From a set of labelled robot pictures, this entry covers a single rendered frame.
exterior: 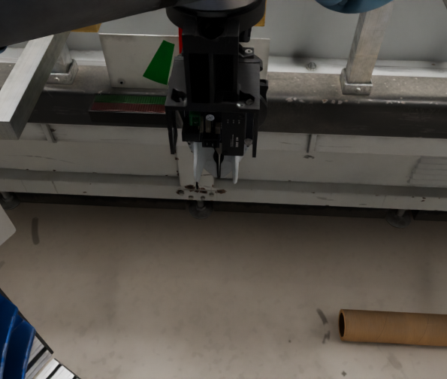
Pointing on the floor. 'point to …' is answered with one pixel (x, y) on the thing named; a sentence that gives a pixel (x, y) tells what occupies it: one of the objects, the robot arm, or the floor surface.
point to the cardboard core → (401, 328)
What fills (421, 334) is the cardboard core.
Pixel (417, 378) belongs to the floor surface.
